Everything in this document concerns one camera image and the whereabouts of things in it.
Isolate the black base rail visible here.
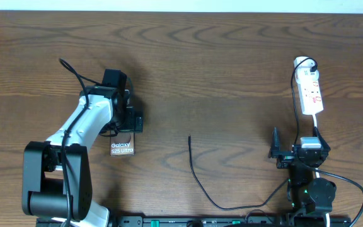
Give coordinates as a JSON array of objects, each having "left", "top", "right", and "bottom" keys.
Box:
[{"left": 36, "top": 215, "right": 352, "bottom": 227}]

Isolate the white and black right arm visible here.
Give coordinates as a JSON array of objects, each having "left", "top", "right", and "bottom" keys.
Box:
[{"left": 268, "top": 127, "right": 337, "bottom": 226}]

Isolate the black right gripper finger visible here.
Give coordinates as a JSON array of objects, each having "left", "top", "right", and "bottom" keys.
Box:
[
  {"left": 268, "top": 127, "right": 280, "bottom": 158},
  {"left": 313, "top": 126, "right": 330, "bottom": 151}
]

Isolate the white power strip cord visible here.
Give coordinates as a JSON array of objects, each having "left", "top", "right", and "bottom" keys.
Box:
[{"left": 311, "top": 113, "right": 331, "bottom": 227}]

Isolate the white power strip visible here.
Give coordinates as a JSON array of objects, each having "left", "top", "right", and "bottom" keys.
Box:
[{"left": 294, "top": 56, "right": 323, "bottom": 115}]

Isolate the black charging cable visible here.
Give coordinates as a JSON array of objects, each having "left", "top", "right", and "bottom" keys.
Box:
[{"left": 187, "top": 57, "right": 319, "bottom": 211}]

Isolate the Galaxy S25 Ultra smartphone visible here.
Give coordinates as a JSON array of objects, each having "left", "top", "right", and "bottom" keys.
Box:
[{"left": 110, "top": 132, "right": 135, "bottom": 156}]

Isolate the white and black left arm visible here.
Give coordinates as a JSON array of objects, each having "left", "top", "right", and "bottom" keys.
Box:
[{"left": 21, "top": 85, "right": 143, "bottom": 226}]

